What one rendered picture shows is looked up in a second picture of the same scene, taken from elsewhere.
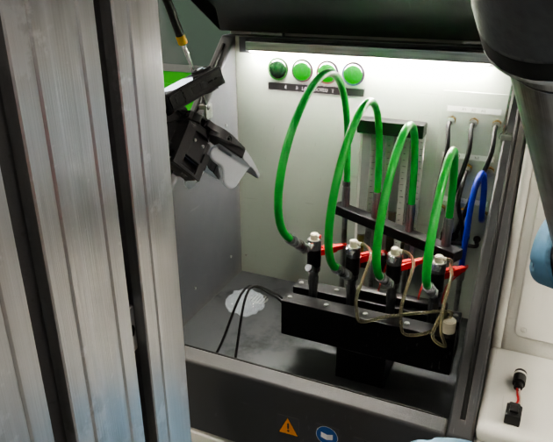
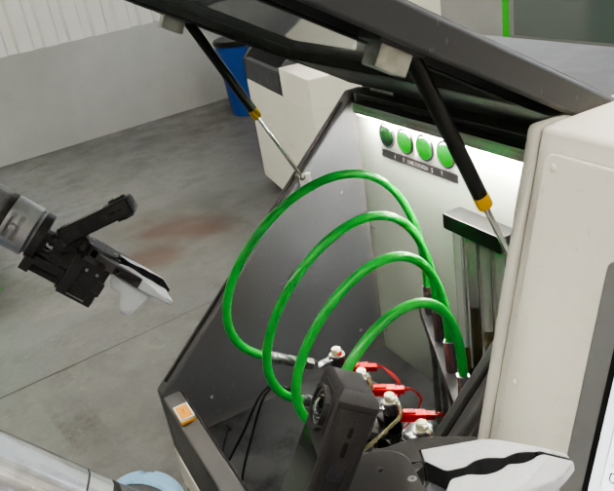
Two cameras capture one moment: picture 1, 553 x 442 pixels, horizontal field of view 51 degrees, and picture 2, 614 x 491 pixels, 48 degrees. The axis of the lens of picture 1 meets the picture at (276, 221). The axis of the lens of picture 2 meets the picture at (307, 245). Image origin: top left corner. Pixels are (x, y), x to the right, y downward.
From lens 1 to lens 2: 0.80 m
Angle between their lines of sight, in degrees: 38
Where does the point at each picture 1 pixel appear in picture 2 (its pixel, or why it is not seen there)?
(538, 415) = not seen: outside the picture
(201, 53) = (570, 24)
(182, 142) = (66, 274)
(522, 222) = (491, 418)
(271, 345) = not seen: hidden behind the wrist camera
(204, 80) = (104, 212)
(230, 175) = (127, 303)
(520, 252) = not seen: hidden behind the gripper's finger
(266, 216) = (396, 294)
